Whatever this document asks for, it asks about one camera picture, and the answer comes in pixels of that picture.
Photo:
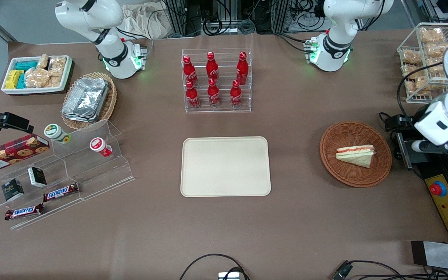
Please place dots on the brown round wicker basket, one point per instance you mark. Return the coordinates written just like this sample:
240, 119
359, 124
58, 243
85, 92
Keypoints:
348, 134

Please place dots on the light oval wicker basket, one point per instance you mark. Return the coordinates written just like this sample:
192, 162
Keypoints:
109, 105

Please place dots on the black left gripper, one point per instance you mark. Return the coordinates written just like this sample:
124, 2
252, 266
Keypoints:
404, 123

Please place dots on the red tartan cookie box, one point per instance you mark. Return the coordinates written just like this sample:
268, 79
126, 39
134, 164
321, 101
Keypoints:
10, 153

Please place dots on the small black box white side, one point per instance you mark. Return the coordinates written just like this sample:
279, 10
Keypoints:
37, 177

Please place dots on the brown Snickers bar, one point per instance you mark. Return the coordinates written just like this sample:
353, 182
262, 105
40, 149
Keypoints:
60, 192
23, 212

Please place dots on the small silver metal device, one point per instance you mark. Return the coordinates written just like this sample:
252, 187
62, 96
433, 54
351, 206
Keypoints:
229, 276

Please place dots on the clear acrylic bottle rack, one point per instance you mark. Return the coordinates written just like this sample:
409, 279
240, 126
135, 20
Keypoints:
218, 109

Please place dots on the red lid yoghurt cup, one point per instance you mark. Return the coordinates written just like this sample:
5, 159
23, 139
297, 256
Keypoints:
99, 146

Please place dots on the black yellow control box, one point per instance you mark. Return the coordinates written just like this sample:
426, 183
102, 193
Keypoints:
447, 217

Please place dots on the small black box gold print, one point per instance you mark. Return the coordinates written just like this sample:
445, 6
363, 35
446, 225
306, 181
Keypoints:
13, 189

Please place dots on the red emergency stop button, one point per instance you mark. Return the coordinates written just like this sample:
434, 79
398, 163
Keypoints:
438, 188

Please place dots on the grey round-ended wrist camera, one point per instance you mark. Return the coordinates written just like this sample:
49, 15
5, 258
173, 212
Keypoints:
417, 146

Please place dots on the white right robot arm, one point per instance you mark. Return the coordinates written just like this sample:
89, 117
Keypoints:
112, 56

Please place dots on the cream plastic tray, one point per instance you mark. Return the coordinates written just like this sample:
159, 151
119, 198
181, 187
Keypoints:
226, 167

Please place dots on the black metal bracket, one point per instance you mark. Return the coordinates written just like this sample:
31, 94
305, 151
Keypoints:
405, 152

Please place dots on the red cola bottle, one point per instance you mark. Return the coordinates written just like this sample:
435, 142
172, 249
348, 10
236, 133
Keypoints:
213, 95
212, 68
236, 95
192, 97
242, 70
189, 72

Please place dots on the grey flat plate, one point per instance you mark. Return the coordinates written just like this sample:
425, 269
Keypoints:
441, 256

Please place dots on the triangular white bread sandwich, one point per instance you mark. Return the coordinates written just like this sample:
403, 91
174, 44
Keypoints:
358, 156

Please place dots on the white rectangular plastic bin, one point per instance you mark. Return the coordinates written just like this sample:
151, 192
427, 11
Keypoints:
33, 90

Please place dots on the clear bag of crackers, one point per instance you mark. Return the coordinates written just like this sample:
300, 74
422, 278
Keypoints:
411, 56
37, 77
410, 71
58, 66
432, 35
416, 86
55, 81
433, 67
437, 49
43, 61

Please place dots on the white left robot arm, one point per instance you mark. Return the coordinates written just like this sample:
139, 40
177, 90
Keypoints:
336, 44

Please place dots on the teal snack packet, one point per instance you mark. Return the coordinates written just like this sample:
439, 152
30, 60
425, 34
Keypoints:
26, 65
21, 81

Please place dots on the green lid yoghurt cup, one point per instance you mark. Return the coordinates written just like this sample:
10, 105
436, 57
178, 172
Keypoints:
56, 133

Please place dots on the aluminium foil tray stack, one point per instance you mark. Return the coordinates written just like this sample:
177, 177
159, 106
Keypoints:
86, 99

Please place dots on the beige crumpled cloth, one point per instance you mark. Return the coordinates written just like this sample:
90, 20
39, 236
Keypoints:
146, 21

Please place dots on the clear acrylic stepped shelf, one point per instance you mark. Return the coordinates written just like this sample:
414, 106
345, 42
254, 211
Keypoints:
99, 175
29, 227

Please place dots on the yellow snack packet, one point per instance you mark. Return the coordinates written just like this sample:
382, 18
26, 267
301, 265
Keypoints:
13, 79

